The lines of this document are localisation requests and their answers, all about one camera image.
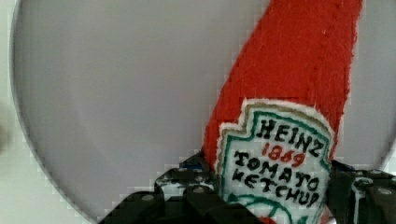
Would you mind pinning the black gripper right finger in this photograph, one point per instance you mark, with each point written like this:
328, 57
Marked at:
361, 196

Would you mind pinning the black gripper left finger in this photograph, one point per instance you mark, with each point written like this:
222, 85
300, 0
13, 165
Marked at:
187, 194

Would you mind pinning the grey round plate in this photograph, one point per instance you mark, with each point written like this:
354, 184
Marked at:
112, 94

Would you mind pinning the red plush ketchup bottle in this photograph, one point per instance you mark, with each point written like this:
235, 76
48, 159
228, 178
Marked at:
273, 131

